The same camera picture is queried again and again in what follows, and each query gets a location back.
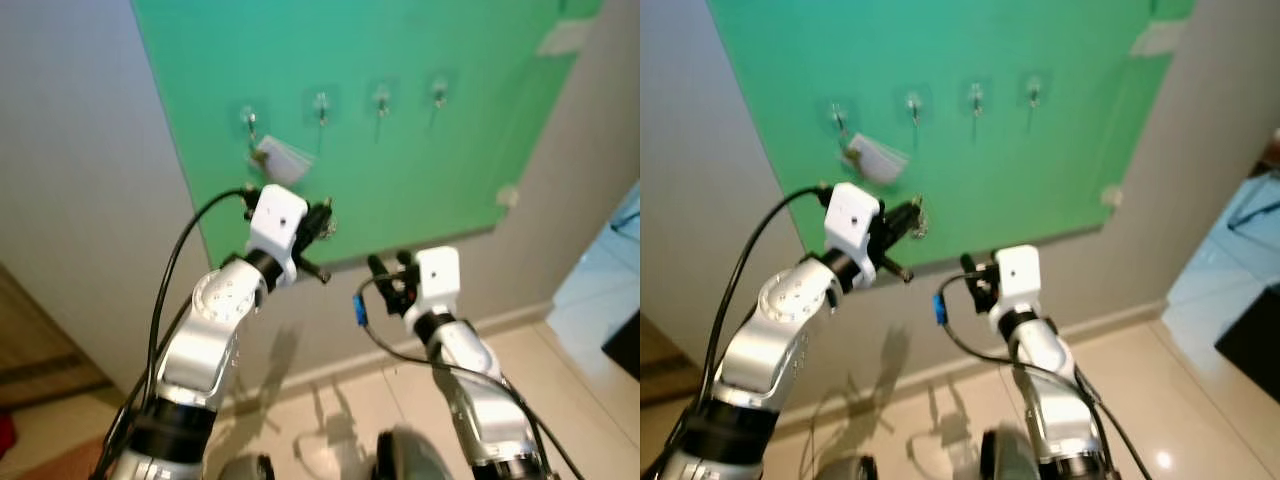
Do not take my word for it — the white key tag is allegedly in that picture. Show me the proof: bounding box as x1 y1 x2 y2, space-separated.
248 135 314 188
843 135 911 187

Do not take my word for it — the silver right robot leg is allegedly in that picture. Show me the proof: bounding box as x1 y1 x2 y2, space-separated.
980 428 1046 480
375 428 451 480

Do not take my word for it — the silver robot leg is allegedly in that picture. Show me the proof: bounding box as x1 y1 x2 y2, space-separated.
980 428 1046 480
375 428 451 480
825 455 881 480
220 455 276 480

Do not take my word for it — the pale blue furniture piece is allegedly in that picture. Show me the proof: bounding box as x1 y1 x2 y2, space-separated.
545 183 641 371
1165 170 1280 401

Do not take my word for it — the silver left robot leg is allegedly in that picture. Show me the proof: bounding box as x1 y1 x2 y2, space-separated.
220 455 276 480
825 455 881 480

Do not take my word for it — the black box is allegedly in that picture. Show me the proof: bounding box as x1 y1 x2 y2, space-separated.
603 310 641 379
1215 280 1280 403

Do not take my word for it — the wooden door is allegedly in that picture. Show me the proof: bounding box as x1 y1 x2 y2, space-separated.
640 320 681 401
0 262 111 411

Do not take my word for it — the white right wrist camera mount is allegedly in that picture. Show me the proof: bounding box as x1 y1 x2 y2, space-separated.
403 247 461 319
988 245 1041 319

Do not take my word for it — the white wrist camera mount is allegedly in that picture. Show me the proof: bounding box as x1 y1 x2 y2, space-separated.
822 183 883 286
245 185 309 286
988 245 1041 319
403 247 461 319

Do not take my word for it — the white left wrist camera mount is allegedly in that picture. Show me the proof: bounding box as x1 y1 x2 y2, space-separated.
245 185 309 286
822 183 883 286

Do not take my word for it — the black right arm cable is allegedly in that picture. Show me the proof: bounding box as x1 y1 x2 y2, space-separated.
352 275 586 480
935 275 1151 480

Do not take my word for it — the green wall board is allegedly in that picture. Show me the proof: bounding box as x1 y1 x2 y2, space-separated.
130 0 606 269
705 0 1196 269

